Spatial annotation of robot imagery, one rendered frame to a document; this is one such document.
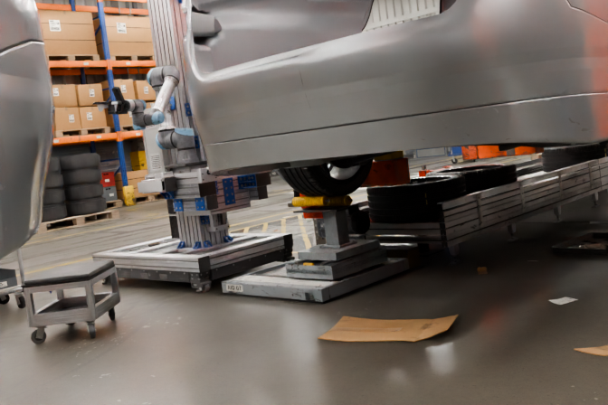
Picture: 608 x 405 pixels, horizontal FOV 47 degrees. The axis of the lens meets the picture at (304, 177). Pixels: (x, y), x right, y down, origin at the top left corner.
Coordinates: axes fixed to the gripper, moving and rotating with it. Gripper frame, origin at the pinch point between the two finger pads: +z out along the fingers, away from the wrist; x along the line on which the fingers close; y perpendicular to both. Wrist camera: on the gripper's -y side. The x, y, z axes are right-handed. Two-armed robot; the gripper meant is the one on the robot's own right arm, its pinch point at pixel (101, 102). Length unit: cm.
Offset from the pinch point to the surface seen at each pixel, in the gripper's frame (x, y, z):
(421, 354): -217, 95, 59
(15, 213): -214, 13, 235
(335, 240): -126, 80, -55
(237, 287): -73, 109, -31
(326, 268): -132, 91, -30
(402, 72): -218, -11, 84
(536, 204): -210, 77, -216
